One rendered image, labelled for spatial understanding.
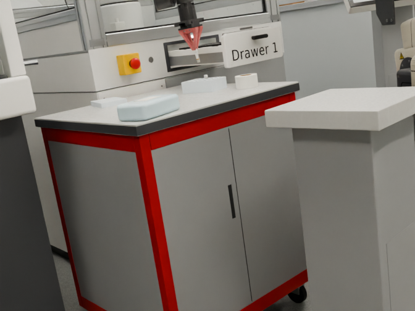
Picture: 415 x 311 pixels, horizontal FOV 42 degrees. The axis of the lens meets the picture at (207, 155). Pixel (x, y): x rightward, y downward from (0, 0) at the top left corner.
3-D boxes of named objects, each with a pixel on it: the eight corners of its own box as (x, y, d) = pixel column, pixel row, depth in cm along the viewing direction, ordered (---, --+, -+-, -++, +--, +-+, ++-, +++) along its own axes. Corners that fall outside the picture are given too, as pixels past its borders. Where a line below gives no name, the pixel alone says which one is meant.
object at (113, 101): (127, 103, 175) (126, 98, 174) (101, 108, 171) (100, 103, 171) (115, 101, 186) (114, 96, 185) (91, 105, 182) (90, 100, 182)
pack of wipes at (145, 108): (154, 110, 148) (151, 94, 147) (181, 109, 143) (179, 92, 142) (117, 122, 136) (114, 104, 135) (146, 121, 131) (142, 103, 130)
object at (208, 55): (276, 53, 200) (274, 36, 199) (226, 63, 184) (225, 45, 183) (205, 58, 230) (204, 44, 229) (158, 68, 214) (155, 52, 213)
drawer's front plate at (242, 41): (283, 56, 201) (280, 26, 198) (228, 68, 182) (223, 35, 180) (279, 56, 202) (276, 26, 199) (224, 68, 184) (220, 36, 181)
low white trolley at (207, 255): (321, 300, 184) (298, 81, 167) (183, 397, 145) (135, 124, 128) (209, 261, 228) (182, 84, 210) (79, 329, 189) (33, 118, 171)
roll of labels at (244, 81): (238, 90, 166) (236, 77, 165) (234, 88, 173) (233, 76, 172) (260, 86, 166) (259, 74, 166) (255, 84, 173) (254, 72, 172)
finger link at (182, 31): (182, 52, 179) (176, 24, 177) (192, 50, 186) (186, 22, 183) (199, 49, 176) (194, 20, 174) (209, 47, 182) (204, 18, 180)
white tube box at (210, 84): (227, 87, 177) (225, 76, 177) (212, 92, 171) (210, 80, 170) (197, 89, 185) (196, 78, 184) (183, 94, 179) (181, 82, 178)
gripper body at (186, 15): (173, 29, 176) (169, 6, 174) (189, 26, 184) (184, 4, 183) (191, 25, 172) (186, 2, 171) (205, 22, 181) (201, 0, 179)
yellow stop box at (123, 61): (143, 71, 194) (139, 52, 192) (126, 75, 189) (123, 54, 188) (135, 72, 198) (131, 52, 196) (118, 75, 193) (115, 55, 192)
